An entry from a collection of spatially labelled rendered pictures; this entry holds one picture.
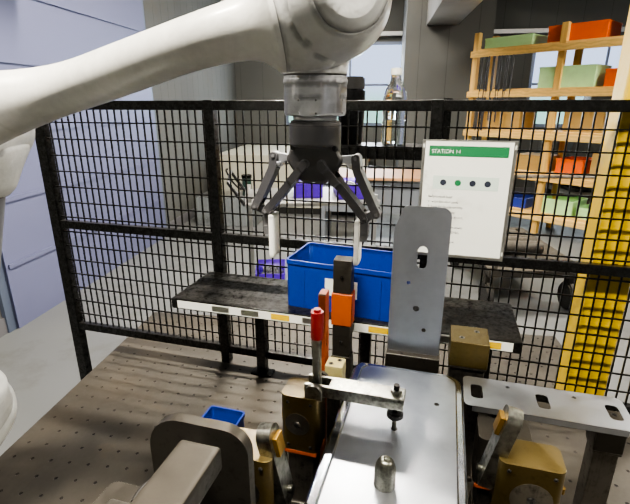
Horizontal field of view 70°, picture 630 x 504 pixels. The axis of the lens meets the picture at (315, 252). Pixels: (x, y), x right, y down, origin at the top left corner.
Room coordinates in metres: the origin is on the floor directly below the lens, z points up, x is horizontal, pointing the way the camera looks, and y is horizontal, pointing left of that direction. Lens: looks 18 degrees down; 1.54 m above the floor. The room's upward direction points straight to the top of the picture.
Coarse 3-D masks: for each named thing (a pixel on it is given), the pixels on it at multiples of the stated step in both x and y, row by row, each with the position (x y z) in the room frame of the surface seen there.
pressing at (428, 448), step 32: (384, 384) 0.78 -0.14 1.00; (416, 384) 0.78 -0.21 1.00; (448, 384) 0.78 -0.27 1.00; (352, 416) 0.68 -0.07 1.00; (384, 416) 0.68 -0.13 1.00; (416, 416) 0.68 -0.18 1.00; (448, 416) 0.68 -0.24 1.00; (352, 448) 0.60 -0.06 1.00; (384, 448) 0.60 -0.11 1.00; (416, 448) 0.60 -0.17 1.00; (448, 448) 0.60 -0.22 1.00; (320, 480) 0.53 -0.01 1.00; (352, 480) 0.54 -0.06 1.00; (416, 480) 0.54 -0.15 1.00; (448, 480) 0.54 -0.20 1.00
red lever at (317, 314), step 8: (312, 312) 0.69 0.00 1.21; (320, 312) 0.69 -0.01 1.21; (312, 320) 0.68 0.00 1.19; (320, 320) 0.68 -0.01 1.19; (312, 328) 0.68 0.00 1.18; (320, 328) 0.68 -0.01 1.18; (312, 336) 0.68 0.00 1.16; (320, 336) 0.68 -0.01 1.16; (312, 344) 0.69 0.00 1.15; (320, 344) 0.69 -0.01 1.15; (312, 352) 0.69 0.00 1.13; (320, 352) 0.69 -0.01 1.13; (312, 360) 0.69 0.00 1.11; (320, 360) 0.69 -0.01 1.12; (312, 368) 0.69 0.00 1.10; (320, 368) 0.69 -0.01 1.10; (312, 376) 0.69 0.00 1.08; (320, 376) 0.69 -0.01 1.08
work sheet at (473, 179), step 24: (432, 144) 1.17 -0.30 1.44; (456, 144) 1.16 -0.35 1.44; (480, 144) 1.14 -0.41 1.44; (504, 144) 1.13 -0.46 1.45; (432, 168) 1.17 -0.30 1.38; (456, 168) 1.15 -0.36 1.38; (480, 168) 1.14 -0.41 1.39; (504, 168) 1.12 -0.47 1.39; (432, 192) 1.17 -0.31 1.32; (456, 192) 1.15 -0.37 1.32; (480, 192) 1.14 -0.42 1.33; (504, 192) 1.12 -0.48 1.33; (456, 216) 1.15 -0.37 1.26; (480, 216) 1.14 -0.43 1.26; (504, 216) 1.12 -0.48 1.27; (456, 240) 1.15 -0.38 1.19; (480, 240) 1.13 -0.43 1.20; (504, 240) 1.12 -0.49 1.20
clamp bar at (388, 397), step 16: (304, 384) 0.68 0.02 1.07; (320, 384) 0.68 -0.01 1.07; (336, 384) 0.68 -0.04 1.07; (352, 384) 0.68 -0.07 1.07; (368, 384) 0.68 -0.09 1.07; (352, 400) 0.65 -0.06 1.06; (368, 400) 0.65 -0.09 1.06; (384, 400) 0.64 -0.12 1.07; (400, 400) 0.63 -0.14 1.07; (400, 416) 0.64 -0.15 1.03
